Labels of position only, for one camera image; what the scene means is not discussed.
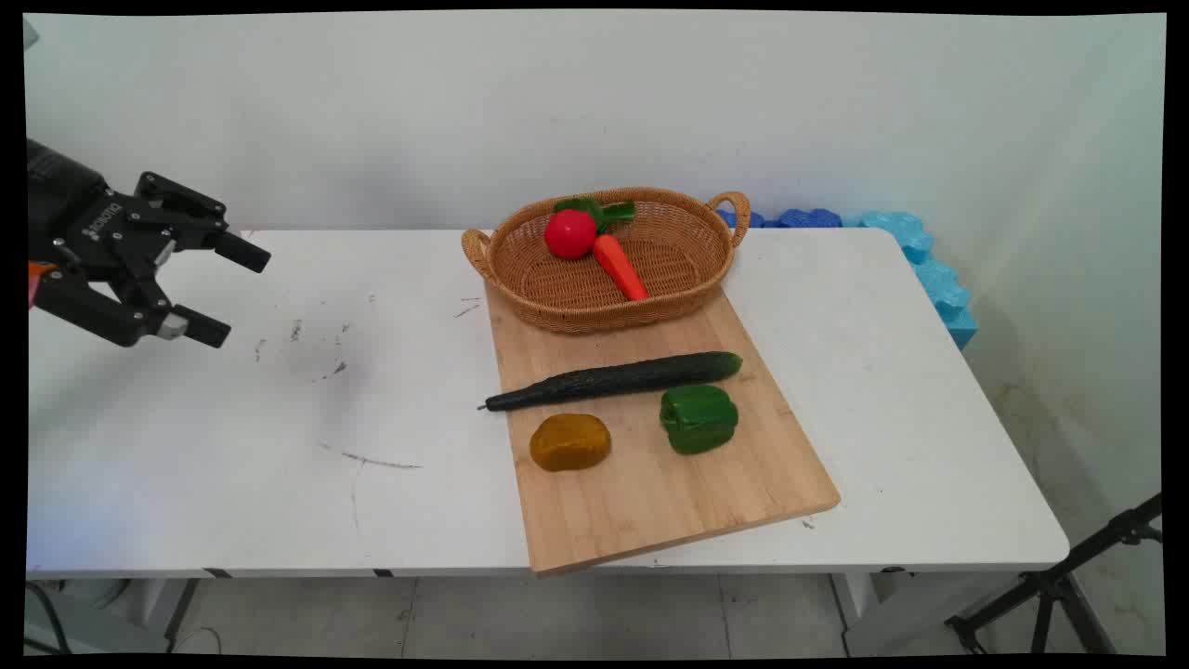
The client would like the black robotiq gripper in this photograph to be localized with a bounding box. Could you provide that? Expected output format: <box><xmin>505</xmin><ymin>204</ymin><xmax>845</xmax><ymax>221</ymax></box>
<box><xmin>27</xmin><ymin>138</ymin><xmax>272</xmax><ymax>350</ymax></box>

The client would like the long dark green cucumber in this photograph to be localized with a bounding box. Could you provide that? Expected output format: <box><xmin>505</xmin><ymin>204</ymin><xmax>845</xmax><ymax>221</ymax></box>
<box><xmin>477</xmin><ymin>351</ymin><xmax>744</xmax><ymax>413</ymax></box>

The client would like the dark metal table leg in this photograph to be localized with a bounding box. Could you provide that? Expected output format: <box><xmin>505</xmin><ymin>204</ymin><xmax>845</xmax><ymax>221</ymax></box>
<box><xmin>163</xmin><ymin>577</ymin><xmax>203</xmax><ymax>651</ymax></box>

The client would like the red toy tomato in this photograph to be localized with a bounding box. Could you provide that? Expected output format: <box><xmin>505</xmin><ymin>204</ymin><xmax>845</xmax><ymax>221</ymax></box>
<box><xmin>543</xmin><ymin>209</ymin><xmax>598</xmax><ymax>260</ymax></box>

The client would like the green leafy toy vegetable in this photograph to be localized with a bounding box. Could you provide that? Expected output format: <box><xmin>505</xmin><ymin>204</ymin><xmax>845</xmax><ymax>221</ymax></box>
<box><xmin>554</xmin><ymin>197</ymin><xmax>637</xmax><ymax>233</ymax></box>

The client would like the brown toy potato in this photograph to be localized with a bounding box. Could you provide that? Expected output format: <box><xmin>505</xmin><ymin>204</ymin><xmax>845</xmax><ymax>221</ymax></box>
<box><xmin>529</xmin><ymin>413</ymin><xmax>613</xmax><ymax>473</ymax></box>

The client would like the orange toy carrot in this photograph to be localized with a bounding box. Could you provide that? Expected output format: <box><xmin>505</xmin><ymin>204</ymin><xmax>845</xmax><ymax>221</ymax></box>
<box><xmin>593</xmin><ymin>234</ymin><xmax>649</xmax><ymax>302</ymax></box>

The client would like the wooden cutting board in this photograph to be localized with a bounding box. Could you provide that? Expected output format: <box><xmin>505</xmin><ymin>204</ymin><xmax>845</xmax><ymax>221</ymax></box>
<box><xmin>483</xmin><ymin>283</ymin><xmax>843</xmax><ymax>578</ymax></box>

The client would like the green toy bell pepper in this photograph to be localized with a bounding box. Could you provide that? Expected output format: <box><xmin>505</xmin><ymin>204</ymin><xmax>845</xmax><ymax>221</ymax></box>
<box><xmin>660</xmin><ymin>384</ymin><xmax>740</xmax><ymax>456</ymax></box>

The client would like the cyan foam mat piece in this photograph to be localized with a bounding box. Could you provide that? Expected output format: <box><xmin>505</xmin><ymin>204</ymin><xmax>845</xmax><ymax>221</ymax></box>
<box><xmin>858</xmin><ymin>211</ymin><xmax>935</xmax><ymax>265</ymax></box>
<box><xmin>914</xmin><ymin>258</ymin><xmax>972</xmax><ymax>313</ymax></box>
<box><xmin>938</xmin><ymin>305</ymin><xmax>979</xmax><ymax>351</ymax></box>

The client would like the white table leg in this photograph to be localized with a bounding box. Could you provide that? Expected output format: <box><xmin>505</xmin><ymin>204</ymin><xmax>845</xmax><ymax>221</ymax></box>
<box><xmin>830</xmin><ymin>571</ymin><xmax>930</xmax><ymax>657</ymax></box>

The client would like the black floor cable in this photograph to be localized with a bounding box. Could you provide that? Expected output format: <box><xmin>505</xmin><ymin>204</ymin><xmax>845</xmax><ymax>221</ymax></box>
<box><xmin>27</xmin><ymin>580</ymin><xmax>73</xmax><ymax>654</ymax></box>

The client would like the woven wicker basket with handles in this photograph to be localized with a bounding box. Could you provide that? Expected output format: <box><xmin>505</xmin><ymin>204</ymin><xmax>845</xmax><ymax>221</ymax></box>
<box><xmin>461</xmin><ymin>187</ymin><xmax>751</xmax><ymax>335</ymax></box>

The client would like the black camera tripod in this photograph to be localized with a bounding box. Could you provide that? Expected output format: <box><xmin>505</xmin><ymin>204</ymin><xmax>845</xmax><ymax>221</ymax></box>
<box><xmin>945</xmin><ymin>492</ymin><xmax>1163</xmax><ymax>656</ymax></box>

